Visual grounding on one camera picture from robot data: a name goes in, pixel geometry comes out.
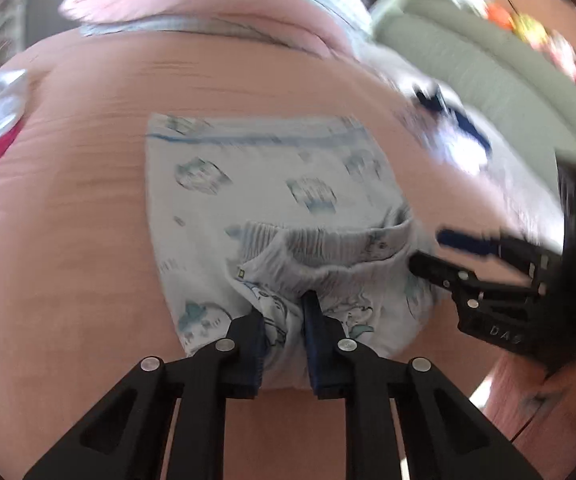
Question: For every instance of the yellow plush toy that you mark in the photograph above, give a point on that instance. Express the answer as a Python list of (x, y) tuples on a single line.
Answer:
[(532, 27)]

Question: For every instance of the pink plush toy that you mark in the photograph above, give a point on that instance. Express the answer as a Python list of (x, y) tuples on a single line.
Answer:
[(562, 52)]

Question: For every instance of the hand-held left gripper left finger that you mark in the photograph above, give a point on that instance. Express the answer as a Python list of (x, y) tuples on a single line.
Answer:
[(253, 355)]

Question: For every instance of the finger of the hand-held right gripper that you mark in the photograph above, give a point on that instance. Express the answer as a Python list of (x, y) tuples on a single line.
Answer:
[(467, 242), (437, 270)]

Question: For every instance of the navy striped folded garment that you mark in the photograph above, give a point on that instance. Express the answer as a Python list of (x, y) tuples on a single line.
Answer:
[(462, 125)]

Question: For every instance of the pink bed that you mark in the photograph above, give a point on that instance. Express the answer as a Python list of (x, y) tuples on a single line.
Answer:
[(68, 260)]

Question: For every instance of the light blue printed pants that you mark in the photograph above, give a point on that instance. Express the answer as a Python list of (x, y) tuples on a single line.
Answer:
[(268, 185)]

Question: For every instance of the white folded clothes stack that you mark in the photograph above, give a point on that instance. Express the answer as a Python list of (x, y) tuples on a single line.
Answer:
[(462, 160)]

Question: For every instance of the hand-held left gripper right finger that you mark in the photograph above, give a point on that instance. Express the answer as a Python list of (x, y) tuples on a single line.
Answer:
[(315, 350)]

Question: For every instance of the orange plush toy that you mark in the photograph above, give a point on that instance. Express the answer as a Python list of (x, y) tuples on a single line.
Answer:
[(500, 14)]

